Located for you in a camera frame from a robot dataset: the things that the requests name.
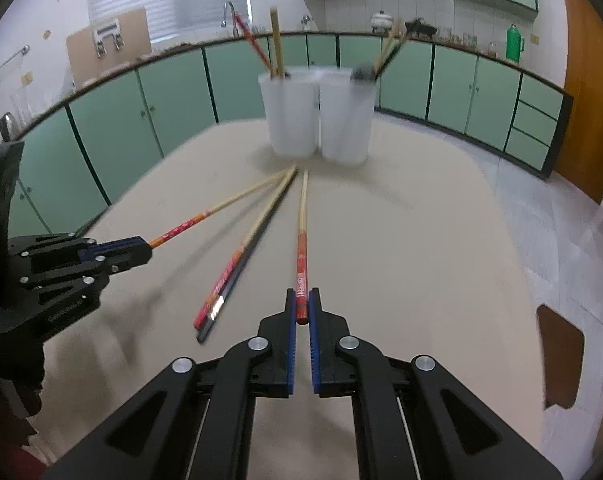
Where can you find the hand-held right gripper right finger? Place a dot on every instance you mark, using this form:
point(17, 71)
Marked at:
point(314, 350)

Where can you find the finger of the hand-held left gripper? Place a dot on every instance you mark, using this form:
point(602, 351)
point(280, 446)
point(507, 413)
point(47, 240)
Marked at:
point(126, 261)
point(116, 245)

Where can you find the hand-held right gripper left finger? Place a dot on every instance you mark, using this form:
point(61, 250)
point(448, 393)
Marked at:
point(291, 340)

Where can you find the black chopstick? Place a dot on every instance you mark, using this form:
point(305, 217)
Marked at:
point(248, 260)
point(396, 50)

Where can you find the white plastic utensil holder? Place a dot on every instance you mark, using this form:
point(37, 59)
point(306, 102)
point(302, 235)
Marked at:
point(291, 120)

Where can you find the plain bamboo chopstick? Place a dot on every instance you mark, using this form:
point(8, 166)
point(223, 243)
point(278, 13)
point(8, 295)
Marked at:
point(386, 44)
point(276, 40)

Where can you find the metal kettle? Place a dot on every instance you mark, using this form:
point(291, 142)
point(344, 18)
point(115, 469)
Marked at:
point(7, 127)

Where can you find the green lower kitchen cabinets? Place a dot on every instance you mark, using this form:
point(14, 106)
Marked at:
point(181, 85)

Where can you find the brown cardboard box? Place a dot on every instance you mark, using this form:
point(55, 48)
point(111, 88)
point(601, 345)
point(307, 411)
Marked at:
point(131, 35)

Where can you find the chrome kitchen faucet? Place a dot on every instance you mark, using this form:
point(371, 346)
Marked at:
point(230, 6)

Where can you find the white cooking pot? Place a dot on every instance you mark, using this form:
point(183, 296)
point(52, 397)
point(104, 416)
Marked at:
point(381, 21)

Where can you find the black wok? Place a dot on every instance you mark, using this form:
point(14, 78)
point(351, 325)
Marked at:
point(424, 29)

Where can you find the row of glass jars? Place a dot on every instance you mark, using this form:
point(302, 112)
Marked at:
point(465, 39)

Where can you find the green thermos flask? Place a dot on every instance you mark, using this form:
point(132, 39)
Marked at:
point(515, 47)

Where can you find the wooden door with knob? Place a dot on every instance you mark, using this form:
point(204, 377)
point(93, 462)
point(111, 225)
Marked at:
point(589, 110)

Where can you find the metal towel rail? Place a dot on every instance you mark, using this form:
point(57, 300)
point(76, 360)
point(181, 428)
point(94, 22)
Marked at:
point(11, 60)

